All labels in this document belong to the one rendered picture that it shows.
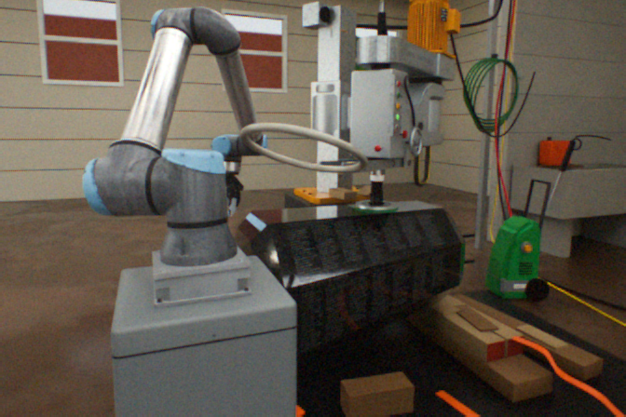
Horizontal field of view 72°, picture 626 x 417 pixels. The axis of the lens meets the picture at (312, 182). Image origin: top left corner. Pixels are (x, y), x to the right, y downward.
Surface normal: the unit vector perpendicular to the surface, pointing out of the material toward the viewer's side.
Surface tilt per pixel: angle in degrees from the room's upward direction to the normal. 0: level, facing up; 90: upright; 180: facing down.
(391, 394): 90
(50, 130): 90
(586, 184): 90
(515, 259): 90
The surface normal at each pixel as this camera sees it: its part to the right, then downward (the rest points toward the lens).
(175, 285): 0.36, 0.13
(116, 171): -0.11, -0.44
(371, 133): -0.55, 0.11
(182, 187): -0.11, 0.11
